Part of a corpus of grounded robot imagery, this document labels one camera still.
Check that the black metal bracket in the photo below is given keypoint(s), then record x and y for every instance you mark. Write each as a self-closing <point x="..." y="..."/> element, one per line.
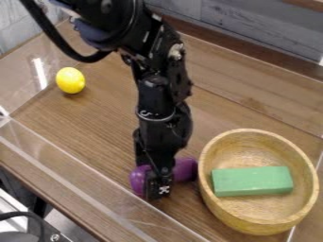
<point x="40" y="227"/>

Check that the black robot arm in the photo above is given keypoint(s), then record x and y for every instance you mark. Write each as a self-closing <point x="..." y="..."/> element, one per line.
<point x="122" y="26"/>

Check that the green rectangular block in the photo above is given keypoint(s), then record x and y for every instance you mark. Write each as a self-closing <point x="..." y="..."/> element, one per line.
<point x="251" y="181"/>

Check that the brown wooden bowl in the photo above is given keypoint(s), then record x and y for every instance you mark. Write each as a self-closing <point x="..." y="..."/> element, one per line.
<point x="263" y="214"/>

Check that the yellow toy lemon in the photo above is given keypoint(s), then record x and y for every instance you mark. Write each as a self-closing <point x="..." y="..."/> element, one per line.
<point x="69" y="80"/>

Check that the clear acrylic tray wall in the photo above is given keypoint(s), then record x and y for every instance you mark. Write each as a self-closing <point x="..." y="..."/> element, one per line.
<point x="88" y="189"/>

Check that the purple toy eggplant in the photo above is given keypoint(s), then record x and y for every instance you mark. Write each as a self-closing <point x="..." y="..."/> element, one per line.
<point x="184" y="173"/>

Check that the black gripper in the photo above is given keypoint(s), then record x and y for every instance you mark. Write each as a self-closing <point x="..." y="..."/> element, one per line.
<point x="159" y="137"/>

